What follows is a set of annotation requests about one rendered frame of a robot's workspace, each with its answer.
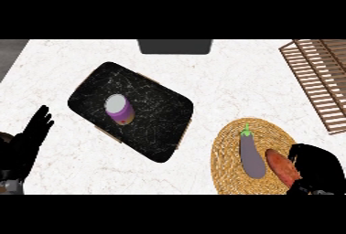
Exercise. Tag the orange sweet potato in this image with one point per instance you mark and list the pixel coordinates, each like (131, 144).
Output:
(279, 166)

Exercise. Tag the black marbled cutting board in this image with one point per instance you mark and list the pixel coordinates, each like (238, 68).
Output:
(131, 111)

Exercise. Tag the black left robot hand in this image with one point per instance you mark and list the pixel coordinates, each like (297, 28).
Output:
(26, 143)

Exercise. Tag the woven straw placemat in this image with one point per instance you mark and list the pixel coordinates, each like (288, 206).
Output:
(233, 170)

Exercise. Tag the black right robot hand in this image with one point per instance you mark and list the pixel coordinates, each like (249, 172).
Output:
(320, 170)

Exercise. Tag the dark grey appliance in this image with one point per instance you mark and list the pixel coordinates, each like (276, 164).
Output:
(174, 46)

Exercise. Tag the purple can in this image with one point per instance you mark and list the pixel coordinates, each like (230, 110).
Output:
(118, 109)

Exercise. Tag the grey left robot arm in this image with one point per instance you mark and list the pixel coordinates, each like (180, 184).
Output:
(8, 186)

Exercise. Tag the purple eggplant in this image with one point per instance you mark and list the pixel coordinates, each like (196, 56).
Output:
(249, 152)

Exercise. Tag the brown wooden tiered shelf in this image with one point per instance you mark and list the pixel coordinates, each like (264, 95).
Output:
(319, 82)

